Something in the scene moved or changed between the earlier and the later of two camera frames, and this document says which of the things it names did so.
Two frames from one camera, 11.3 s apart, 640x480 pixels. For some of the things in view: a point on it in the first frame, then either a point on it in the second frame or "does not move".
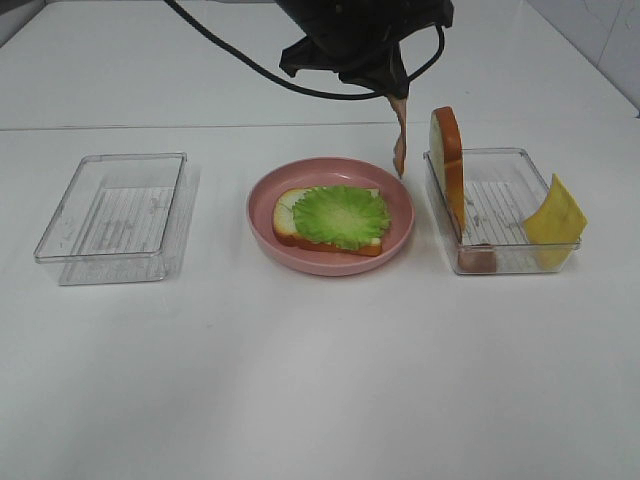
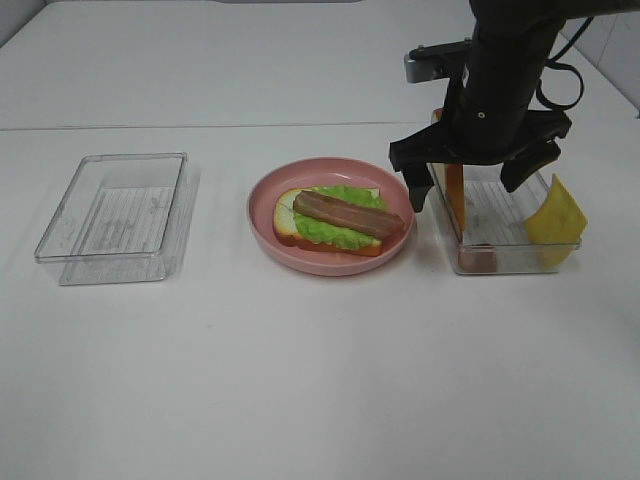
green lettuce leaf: (350, 217) does not move
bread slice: (285, 228) does not move
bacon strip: (477, 259) does not move
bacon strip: (400, 103) to (381, 224)
